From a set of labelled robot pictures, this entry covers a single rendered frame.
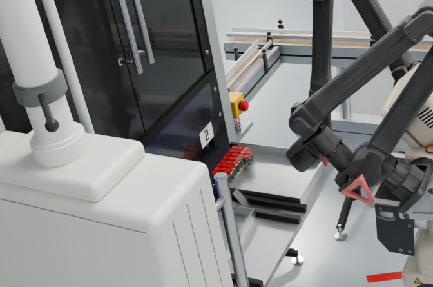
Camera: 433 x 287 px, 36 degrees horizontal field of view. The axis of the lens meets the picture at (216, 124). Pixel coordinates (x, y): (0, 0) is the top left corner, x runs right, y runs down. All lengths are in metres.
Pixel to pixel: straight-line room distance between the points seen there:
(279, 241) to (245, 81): 0.97
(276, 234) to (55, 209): 0.98
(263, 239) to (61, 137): 0.98
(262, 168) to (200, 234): 1.16
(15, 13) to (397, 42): 0.81
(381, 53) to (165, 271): 0.71
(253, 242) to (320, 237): 1.37
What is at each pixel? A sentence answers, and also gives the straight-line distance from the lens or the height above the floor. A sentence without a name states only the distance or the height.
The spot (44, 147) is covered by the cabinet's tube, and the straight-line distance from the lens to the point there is 1.19.
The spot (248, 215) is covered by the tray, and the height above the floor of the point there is 0.89.
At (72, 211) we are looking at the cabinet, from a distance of 1.16.
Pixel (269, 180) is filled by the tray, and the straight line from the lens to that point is 2.25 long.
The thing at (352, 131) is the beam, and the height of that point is 0.49.
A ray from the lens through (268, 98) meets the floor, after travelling 4.61.
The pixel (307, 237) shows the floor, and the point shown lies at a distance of 3.37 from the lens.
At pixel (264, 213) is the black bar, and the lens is 2.09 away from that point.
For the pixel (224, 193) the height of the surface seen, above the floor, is 1.45.
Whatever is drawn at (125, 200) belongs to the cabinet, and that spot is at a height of 1.55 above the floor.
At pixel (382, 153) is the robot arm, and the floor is 1.28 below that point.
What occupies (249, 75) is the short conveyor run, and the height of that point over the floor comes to 0.93.
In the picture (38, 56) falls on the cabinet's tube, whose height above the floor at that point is 1.78.
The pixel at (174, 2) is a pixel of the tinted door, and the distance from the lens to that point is 2.09.
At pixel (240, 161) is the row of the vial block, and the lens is 2.31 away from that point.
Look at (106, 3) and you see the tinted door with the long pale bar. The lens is 1.82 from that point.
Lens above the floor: 2.17
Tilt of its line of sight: 29 degrees down
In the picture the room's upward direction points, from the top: 11 degrees counter-clockwise
